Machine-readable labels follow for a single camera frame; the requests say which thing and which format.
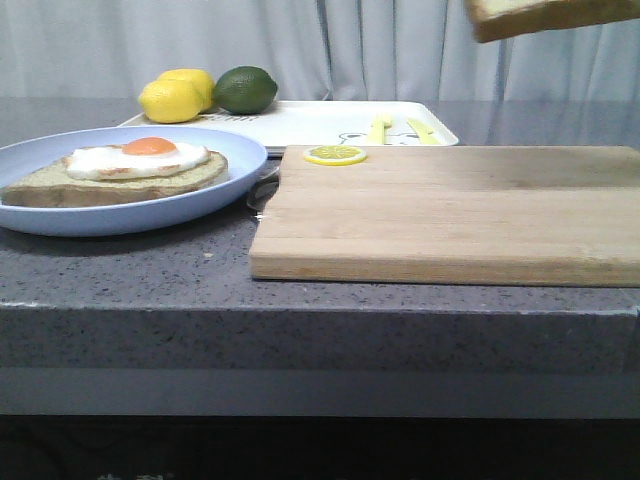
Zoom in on light blue plate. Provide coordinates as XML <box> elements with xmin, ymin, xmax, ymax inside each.
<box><xmin>1</xmin><ymin>126</ymin><xmax>268</xmax><ymax>237</ymax></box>

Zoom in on bread slice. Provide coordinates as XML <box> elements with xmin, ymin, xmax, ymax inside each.
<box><xmin>464</xmin><ymin>0</ymin><xmax>639</xmax><ymax>43</ymax></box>
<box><xmin>1</xmin><ymin>150</ymin><xmax>229</xmax><ymax>208</ymax></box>

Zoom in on white serving tray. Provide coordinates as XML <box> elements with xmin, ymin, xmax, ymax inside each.
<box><xmin>122</xmin><ymin>101</ymin><xmax>459</xmax><ymax>155</ymax></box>

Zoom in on lemon slice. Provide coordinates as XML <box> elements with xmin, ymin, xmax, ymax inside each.
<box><xmin>303</xmin><ymin>145</ymin><xmax>367</xmax><ymax>166</ymax></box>

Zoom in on wooden cutting board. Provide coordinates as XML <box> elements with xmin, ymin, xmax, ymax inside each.
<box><xmin>249</xmin><ymin>146</ymin><xmax>639</xmax><ymax>287</ymax></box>

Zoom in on green lime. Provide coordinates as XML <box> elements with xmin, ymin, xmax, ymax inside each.
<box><xmin>213</xmin><ymin>66</ymin><xmax>278</xmax><ymax>115</ymax></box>

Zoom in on fried egg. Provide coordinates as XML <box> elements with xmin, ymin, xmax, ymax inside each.
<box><xmin>63</xmin><ymin>137</ymin><xmax>209</xmax><ymax>181</ymax></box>

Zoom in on front yellow lemon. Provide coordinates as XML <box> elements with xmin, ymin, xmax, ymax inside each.
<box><xmin>138</xmin><ymin>79</ymin><xmax>204</xmax><ymax>124</ymax></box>

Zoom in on yellow lemon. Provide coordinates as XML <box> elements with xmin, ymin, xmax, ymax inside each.
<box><xmin>157</xmin><ymin>68</ymin><xmax>215</xmax><ymax>112</ymax></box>
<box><xmin>138</xmin><ymin>79</ymin><xmax>204</xmax><ymax>124</ymax></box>

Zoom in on rear yellow lemon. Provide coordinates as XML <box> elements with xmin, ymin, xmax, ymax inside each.
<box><xmin>157</xmin><ymin>68</ymin><xmax>215</xmax><ymax>112</ymax></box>

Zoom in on white curtain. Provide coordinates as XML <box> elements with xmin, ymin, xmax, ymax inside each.
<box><xmin>1</xmin><ymin>1</ymin><xmax>639</xmax><ymax>102</ymax></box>

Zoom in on metal cutting board handle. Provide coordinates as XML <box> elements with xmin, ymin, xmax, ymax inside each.
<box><xmin>246</xmin><ymin>167</ymin><xmax>280</xmax><ymax>222</ymax></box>

